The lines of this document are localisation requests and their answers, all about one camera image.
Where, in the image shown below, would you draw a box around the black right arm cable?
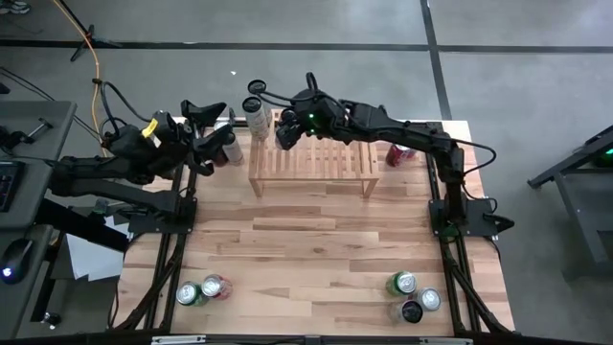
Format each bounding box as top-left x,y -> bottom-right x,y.
261,70 -> 498,202

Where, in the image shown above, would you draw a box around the silver bar tool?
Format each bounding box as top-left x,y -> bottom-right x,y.
26,117 -> 55,140

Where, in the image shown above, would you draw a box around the grey can with black top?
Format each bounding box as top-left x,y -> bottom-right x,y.
388,300 -> 424,325

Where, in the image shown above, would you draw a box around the white paper sheets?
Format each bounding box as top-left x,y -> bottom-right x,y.
65,214 -> 131,283

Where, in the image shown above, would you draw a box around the black desk support beam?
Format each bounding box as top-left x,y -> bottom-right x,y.
35,198 -> 131,253

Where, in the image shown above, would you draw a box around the black keyboard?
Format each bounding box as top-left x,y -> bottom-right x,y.
0,160 -> 26,214

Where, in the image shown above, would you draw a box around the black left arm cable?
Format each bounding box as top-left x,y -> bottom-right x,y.
98,80 -> 152,145

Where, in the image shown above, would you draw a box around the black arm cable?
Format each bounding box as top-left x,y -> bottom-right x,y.
98,80 -> 152,145
261,70 -> 498,202

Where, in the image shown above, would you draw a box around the black tripod stand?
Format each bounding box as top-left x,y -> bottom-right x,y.
56,0 -> 124,63

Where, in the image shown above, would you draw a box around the grey desk top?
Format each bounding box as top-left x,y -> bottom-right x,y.
0,223 -> 57,339
0,100 -> 78,231

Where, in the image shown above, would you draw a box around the silver metal bracket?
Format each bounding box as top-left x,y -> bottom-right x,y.
150,334 -> 207,345
419,336 -> 474,345

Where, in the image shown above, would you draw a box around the grey metal cart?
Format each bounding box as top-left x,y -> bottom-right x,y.
526,123 -> 613,282

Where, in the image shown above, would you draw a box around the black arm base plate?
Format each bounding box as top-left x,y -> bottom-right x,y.
127,198 -> 198,236
428,197 -> 516,239

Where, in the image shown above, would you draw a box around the black computer mouse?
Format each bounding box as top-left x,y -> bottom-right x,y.
0,238 -> 35,285

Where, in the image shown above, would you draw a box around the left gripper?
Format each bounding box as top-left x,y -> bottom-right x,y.
152,99 -> 236,177

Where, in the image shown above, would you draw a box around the yellow cable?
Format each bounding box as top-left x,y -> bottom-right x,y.
51,0 -> 109,157

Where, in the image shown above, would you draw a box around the person's shoe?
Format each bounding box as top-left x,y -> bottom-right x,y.
0,0 -> 31,15

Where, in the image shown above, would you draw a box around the wooden slatted shelf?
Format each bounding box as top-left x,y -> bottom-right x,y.
247,107 -> 380,198

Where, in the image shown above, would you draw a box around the black desk tool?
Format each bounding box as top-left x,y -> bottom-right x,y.
0,125 -> 30,150

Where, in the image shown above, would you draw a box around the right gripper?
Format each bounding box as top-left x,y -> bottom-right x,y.
276,88 -> 344,151

